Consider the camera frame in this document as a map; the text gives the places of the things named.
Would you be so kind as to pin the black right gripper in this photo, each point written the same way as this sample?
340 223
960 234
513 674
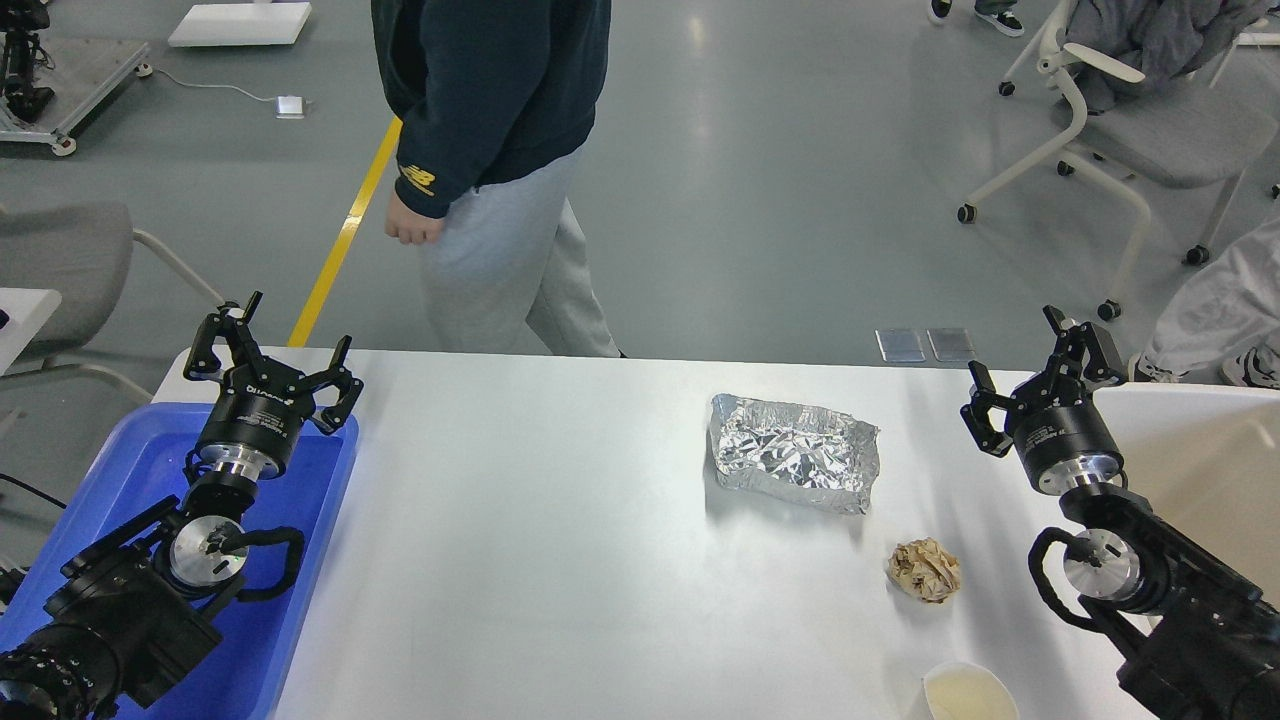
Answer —
1060 447

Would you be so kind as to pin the person in white trousers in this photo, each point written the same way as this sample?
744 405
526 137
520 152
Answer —
1227 313

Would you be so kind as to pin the white office chair right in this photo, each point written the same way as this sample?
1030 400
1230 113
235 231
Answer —
1189 136

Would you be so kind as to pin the grey jacket on chair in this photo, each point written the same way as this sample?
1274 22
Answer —
1162 39

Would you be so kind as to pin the grey chair left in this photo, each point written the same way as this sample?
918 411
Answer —
84 252

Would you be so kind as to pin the white flat board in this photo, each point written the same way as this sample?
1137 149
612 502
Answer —
241 24

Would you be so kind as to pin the person in grey trousers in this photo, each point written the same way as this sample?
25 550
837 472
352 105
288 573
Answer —
496 100

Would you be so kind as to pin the metal floor plate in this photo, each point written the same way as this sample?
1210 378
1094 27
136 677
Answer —
900 346
951 345

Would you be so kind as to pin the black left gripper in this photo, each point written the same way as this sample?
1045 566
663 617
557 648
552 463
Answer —
250 415

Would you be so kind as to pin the white side table corner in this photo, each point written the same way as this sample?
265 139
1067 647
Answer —
28 311

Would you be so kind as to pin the white power adapter with cable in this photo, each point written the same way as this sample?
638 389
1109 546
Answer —
283 106

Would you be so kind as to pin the white paper cup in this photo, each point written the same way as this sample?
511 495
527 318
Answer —
959 690

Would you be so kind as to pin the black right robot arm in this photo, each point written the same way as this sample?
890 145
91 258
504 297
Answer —
1198 639

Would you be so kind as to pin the right metal floor plate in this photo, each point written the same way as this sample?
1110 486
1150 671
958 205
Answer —
951 345

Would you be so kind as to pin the crumpled aluminium foil tray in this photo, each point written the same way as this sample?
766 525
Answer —
797 453

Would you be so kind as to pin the crumpled brown paper ball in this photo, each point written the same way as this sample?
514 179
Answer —
925 570

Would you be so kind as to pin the beige plastic bin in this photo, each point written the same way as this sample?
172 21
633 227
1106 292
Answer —
1207 458

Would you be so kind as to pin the left metal floor plate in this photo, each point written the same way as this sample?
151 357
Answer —
900 346

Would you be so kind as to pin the distant person feet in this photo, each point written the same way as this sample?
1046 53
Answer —
998 14

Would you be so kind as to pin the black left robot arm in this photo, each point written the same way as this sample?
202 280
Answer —
136 613

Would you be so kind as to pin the wheeled metal platform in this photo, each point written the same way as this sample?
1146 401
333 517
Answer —
85 71

